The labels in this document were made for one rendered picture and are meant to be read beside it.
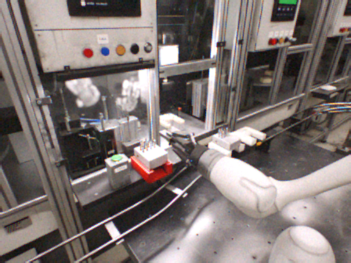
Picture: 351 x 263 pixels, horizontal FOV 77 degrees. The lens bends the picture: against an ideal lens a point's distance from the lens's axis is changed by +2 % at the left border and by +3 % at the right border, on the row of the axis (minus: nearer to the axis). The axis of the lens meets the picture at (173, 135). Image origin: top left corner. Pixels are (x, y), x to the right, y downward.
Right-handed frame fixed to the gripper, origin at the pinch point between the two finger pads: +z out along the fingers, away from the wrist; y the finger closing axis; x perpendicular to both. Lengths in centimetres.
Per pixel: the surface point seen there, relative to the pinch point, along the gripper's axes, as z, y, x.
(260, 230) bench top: -29, -46, -30
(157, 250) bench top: -8.7, -46.1, 11.7
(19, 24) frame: 24, 36, 34
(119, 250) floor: 48, -114, 10
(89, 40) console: 22.8, 31.6, 15.4
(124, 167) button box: 10.2, -14.5, 14.1
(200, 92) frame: 41, -4, -56
